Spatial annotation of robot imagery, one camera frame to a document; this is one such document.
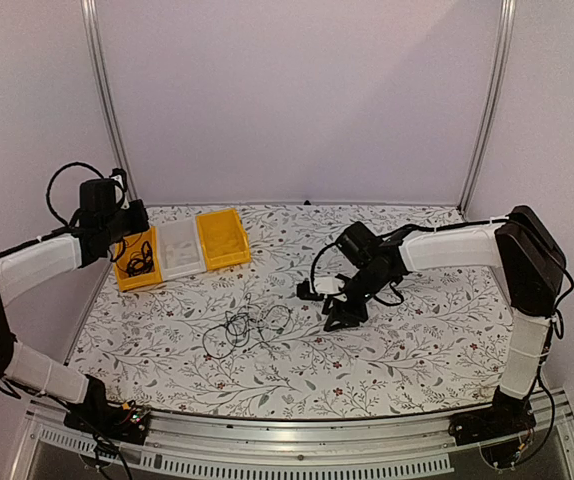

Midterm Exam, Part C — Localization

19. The black thin cable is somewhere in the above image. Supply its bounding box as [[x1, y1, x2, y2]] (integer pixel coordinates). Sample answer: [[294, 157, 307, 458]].
[[111, 238, 161, 279]]

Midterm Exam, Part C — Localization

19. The black cable pile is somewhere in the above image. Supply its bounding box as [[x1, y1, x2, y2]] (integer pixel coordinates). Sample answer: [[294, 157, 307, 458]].
[[200, 292, 296, 360]]

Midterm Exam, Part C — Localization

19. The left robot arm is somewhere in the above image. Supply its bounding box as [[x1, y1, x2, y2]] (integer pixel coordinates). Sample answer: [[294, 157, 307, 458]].
[[0, 169, 149, 434]]

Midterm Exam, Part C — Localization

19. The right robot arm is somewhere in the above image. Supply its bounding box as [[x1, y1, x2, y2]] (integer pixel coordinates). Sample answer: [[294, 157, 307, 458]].
[[312, 206, 574, 436]]

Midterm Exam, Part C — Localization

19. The left yellow plastic bin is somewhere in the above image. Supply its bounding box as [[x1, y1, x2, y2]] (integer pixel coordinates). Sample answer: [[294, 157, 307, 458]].
[[112, 227, 162, 292]]

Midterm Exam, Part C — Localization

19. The yellow plastic bin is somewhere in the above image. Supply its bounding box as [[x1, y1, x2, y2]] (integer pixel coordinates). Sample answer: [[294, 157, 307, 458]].
[[196, 208, 251, 271], [112, 227, 162, 292]]

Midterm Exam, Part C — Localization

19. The white translucent plastic bin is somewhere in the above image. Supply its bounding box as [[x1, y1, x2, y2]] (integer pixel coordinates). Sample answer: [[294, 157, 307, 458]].
[[156, 217, 206, 281]]

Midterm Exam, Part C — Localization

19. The right yellow plastic bin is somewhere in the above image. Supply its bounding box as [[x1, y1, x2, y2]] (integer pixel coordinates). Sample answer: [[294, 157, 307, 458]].
[[196, 208, 251, 271]]

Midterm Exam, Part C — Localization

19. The floral table cloth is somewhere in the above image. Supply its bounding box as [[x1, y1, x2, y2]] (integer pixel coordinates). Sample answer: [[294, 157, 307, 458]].
[[70, 205, 511, 419]]

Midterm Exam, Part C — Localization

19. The back aluminium floor rail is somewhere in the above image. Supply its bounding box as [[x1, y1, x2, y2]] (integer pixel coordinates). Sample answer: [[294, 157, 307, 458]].
[[144, 200, 459, 209]]

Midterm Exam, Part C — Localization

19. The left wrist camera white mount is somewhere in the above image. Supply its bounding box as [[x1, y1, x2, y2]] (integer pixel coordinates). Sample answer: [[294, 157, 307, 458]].
[[110, 168, 128, 210]]

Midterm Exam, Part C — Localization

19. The aluminium front rail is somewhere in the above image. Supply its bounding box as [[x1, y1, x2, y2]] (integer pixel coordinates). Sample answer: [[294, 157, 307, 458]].
[[10, 389, 574, 479]]

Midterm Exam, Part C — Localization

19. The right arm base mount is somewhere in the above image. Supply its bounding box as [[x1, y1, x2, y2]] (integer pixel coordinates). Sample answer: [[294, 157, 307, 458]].
[[448, 388, 536, 469]]

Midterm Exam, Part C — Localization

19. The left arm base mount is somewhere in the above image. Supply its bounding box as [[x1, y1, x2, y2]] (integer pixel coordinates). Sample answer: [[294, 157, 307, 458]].
[[64, 375, 151, 445]]

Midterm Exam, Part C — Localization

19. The left aluminium corner post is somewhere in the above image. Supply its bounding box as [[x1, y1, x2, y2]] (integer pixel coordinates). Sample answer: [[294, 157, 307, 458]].
[[80, 0, 137, 200]]

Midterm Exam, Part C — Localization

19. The aluminium corner post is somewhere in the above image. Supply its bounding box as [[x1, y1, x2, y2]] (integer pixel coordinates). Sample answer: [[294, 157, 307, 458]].
[[80, 0, 137, 200], [458, 0, 516, 217]]

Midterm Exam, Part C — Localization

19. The right aluminium corner post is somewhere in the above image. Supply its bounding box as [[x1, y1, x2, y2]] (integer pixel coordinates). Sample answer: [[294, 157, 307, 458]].
[[458, 0, 516, 217]]

